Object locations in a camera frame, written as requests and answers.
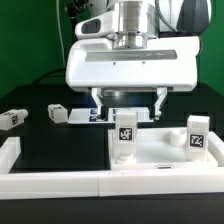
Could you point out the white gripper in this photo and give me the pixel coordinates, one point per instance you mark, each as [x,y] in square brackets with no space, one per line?
[164,63]

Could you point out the white square table top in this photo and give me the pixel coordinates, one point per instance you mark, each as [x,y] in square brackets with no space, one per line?
[154,151]

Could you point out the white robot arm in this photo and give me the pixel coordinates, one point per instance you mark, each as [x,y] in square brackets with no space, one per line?
[138,45]

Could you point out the white marker sheet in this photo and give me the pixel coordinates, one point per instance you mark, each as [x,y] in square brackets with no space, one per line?
[89,115]

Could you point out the white U-shaped fence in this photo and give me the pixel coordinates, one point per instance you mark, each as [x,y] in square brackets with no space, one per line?
[107,183]

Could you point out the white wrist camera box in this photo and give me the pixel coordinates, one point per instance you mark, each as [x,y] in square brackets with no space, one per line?
[96,27]

